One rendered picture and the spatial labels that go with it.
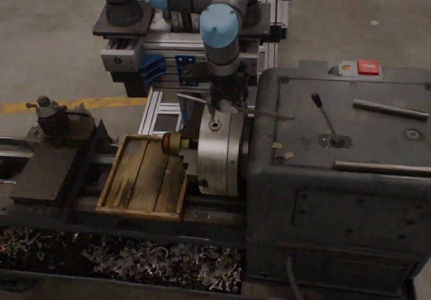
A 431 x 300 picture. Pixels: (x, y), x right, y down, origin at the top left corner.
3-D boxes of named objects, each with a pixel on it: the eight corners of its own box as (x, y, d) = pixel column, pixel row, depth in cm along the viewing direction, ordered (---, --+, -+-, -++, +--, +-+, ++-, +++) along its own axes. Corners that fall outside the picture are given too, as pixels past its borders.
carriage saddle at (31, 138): (107, 127, 181) (103, 117, 176) (65, 225, 151) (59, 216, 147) (39, 122, 185) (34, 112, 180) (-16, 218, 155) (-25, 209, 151)
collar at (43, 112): (63, 102, 155) (59, 96, 153) (54, 118, 150) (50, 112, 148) (42, 100, 156) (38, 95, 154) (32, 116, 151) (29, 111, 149)
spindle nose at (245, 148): (255, 135, 155) (254, 106, 136) (250, 190, 146) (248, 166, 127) (247, 135, 155) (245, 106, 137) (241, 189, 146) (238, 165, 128)
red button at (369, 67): (376, 65, 140) (377, 59, 138) (378, 77, 136) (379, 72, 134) (356, 64, 140) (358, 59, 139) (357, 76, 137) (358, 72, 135)
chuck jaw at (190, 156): (213, 149, 139) (207, 178, 131) (214, 158, 143) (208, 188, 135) (180, 146, 140) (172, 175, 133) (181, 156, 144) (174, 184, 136)
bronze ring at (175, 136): (192, 125, 143) (165, 124, 145) (186, 147, 137) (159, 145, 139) (194, 143, 150) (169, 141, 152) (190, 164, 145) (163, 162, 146)
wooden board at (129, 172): (198, 144, 172) (197, 137, 169) (180, 223, 149) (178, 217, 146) (126, 138, 176) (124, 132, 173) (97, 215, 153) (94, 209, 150)
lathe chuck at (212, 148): (239, 128, 163) (235, 82, 135) (230, 208, 149) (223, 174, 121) (216, 127, 164) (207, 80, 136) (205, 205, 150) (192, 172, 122)
